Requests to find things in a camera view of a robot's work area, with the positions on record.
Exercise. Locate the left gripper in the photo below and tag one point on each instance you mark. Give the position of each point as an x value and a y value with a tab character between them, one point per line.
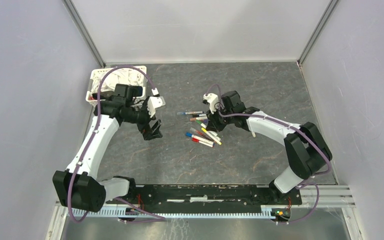
149	133

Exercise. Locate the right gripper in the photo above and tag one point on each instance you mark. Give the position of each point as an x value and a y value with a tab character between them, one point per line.
212	123

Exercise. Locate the white grey pen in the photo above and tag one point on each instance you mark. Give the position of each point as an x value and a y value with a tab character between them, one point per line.
215	135

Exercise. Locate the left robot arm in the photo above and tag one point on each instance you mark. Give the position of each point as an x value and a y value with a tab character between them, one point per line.
77	186

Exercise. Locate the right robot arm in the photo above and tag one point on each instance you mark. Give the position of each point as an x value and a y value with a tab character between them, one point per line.
307	152

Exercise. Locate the brown cap pen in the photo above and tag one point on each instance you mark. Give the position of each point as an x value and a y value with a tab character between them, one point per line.
200	118

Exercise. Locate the blue cap silver pen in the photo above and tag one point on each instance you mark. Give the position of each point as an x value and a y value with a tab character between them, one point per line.
190	113

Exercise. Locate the red cap white pen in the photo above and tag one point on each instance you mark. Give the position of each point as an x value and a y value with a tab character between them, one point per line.
203	143

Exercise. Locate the blue cap white pen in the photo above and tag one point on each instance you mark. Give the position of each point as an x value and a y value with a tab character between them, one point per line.
188	134

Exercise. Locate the white cloth in basket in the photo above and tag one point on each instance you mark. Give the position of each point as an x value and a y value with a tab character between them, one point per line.
125	76

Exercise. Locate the right base electronics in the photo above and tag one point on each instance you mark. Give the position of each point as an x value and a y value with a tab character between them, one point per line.
281	215

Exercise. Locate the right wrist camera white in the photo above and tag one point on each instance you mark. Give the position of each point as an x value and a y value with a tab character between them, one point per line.
212	100

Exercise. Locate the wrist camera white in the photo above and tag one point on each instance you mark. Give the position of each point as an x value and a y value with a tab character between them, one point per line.
154	103
212	100

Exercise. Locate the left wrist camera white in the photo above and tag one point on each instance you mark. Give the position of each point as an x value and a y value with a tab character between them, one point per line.
154	103

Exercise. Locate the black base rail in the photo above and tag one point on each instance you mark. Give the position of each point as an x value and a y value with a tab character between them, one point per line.
209	198

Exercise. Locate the grey slotted cable duct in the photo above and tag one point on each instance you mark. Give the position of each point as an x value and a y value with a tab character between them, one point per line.
123	212

